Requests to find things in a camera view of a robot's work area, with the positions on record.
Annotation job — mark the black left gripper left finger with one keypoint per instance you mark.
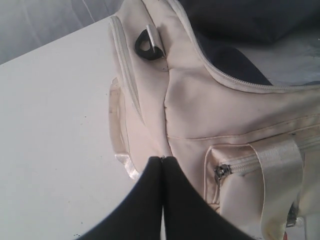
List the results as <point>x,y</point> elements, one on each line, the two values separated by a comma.
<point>139,215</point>

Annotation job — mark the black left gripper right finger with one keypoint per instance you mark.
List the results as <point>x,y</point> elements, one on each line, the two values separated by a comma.
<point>186,215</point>

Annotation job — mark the beige fabric duffel bag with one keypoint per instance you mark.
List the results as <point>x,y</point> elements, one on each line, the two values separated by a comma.
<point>231,89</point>

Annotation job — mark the white backdrop curtain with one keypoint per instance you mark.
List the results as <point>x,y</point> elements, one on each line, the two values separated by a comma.
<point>26,25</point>

